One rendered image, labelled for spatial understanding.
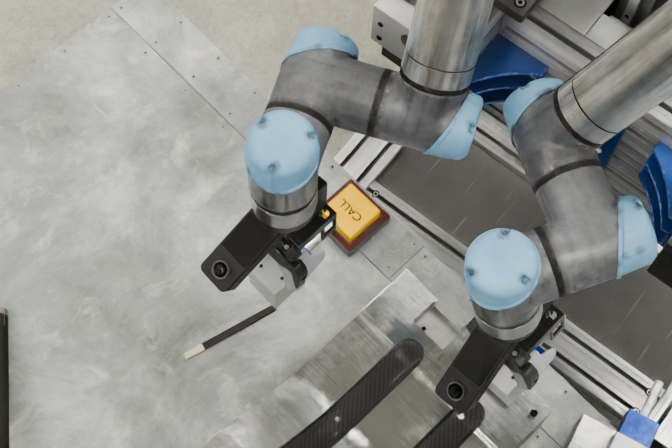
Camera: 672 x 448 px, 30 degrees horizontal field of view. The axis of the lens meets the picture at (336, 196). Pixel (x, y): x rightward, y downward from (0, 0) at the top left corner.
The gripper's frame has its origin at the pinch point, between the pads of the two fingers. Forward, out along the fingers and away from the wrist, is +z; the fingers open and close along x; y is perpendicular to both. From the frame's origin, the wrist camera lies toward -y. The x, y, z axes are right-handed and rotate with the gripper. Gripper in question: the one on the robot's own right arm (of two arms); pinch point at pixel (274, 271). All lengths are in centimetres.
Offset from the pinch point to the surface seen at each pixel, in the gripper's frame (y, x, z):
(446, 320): 13.7, -18.2, 8.5
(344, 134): 54, 39, 95
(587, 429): 16.7, -40.7, 9.6
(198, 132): 10.0, 27.5, 15.1
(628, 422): 20.7, -43.7, 8.2
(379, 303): 8.3, -10.9, 6.1
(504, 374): 11.3, -29.2, -0.1
